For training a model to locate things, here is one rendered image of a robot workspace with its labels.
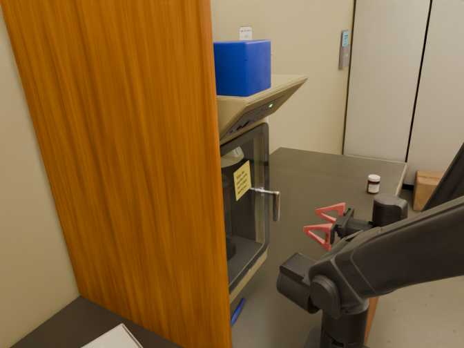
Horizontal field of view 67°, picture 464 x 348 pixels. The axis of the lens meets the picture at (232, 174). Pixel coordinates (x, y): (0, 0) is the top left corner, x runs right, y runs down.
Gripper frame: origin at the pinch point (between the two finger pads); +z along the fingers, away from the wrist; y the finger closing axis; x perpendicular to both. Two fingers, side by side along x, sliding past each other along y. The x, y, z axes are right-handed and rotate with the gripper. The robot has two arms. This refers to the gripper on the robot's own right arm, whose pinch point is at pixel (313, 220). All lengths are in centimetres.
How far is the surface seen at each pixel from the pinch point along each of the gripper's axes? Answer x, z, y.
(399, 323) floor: 116, -21, -98
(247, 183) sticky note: -11.7, 14.5, 8.0
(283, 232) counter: 20.4, 17.7, -21.6
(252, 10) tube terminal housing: -51, 15, 1
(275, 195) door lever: -5.6, 10.2, 0.4
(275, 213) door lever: -0.1, 10.3, 0.5
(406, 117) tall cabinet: 40, 3, -284
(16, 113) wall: -33, 58, 36
